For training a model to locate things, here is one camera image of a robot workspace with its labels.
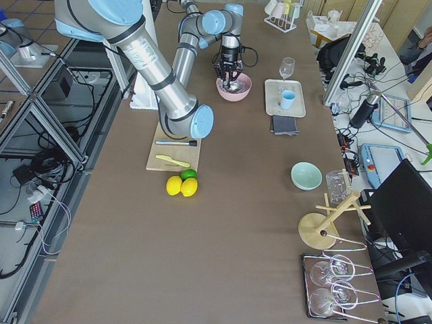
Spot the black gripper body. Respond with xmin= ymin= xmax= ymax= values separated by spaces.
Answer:
xmin=219 ymin=47 xmax=243 ymax=73

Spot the steel ice scoop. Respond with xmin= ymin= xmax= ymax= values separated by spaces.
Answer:
xmin=225 ymin=81 xmax=243 ymax=93

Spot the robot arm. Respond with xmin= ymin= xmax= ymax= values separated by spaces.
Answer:
xmin=151 ymin=1 xmax=244 ymax=93
xmin=55 ymin=1 xmax=244 ymax=139

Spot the clear ice cubes pile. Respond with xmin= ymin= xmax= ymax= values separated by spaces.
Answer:
xmin=221 ymin=80 xmax=246 ymax=93

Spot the pink ice bowl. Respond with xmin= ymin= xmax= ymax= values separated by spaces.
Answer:
xmin=216 ymin=73 xmax=252 ymax=102

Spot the light blue cup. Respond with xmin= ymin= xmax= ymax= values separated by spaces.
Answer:
xmin=280 ymin=90 xmax=296 ymax=110

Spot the cream rabbit tray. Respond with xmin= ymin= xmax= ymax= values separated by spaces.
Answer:
xmin=264 ymin=79 xmax=306 ymax=117

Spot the clear wine glass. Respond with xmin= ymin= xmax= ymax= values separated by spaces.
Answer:
xmin=278 ymin=57 xmax=296 ymax=94

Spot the grey folded cloth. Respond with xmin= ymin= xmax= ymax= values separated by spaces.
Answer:
xmin=270 ymin=115 xmax=299 ymax=136

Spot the steel muddler black tip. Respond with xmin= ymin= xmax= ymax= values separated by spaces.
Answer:
xmin=155 ymin=140 xmax=198 ymax=146

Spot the bamboo cutting board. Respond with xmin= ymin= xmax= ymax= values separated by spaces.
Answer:
xmin=146 ymin=124 xmax=201 ymax=172

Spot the yellow plastic knife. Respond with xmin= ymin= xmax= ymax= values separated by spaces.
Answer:
xmin=155 ymin=155 xmax=190 ymax=168

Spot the green lime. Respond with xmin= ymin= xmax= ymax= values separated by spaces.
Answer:
xmin=180 ymin=169 xmax=197 ymax=180

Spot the lower yellow lemon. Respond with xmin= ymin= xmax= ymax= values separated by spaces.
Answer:
xmin=180 ymin=178 xmax=198 ymax=197

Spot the yellow lemon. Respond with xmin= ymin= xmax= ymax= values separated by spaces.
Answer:
xmin=165 ymin=175 xmax=183 ymax=196
xmin=180 ymin=178 xmax=198 ymax=197

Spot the upper yellow lemon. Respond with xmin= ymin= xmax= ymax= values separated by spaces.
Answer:
xmin=165 ymin=175 xmax=183 ymax=196

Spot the mint green bowl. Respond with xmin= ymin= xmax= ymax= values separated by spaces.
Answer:
xmin=291 ymin=162 xmax=323 ymax=190

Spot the wooden mug tree stand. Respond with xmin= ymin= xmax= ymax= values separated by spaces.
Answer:
xmin=298 ymin=168 xmax=371 ymax=250

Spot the black glass holder tray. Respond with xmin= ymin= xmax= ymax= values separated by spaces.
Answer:
xmin=301 ymin=252 xmax=386 ymax=323

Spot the white wire cup rack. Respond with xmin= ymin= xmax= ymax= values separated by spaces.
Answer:
xmin=264 ymin=0 xmax=303 ymax=33

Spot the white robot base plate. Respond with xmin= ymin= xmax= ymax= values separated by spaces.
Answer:
xmin=130 ymin=72 xmax=158 ymax=110

